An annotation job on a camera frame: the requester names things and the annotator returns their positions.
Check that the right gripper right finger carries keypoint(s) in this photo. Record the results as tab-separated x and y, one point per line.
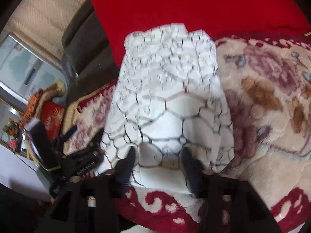
230	205

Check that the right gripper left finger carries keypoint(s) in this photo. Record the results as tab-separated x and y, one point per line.
95	208

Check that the white crackle-pattern garment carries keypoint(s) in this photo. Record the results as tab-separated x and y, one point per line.
168	96

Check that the artificial flower bouquet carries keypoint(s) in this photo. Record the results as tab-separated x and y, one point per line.
11	128

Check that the orange black patterned cloth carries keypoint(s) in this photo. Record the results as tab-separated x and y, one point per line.
30	109

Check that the beige padded jacket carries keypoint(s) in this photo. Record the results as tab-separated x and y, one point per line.
56	90

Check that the dark brown leather sofa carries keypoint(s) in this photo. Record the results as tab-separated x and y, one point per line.
87	61

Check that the floral red-bordered sofa blanket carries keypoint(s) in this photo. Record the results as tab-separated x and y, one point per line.
268	95

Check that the beige dotted curtain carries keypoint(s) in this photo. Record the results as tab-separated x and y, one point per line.
41	24

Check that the large red blanket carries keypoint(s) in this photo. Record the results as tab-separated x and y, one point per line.
216	17

